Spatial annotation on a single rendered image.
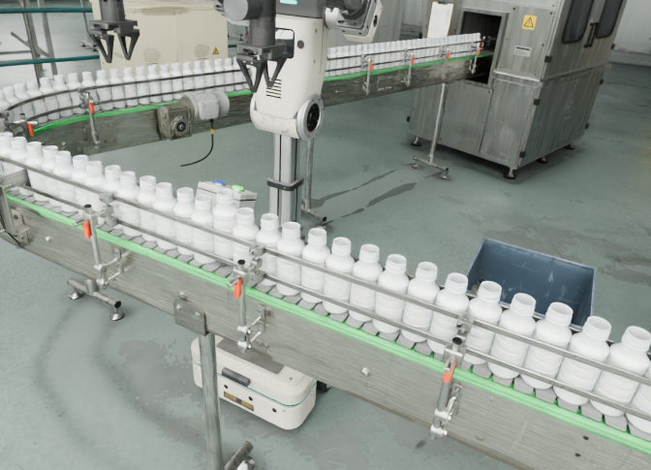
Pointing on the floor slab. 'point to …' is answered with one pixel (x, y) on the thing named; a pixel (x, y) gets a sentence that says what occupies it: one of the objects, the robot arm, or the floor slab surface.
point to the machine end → (523, 67)
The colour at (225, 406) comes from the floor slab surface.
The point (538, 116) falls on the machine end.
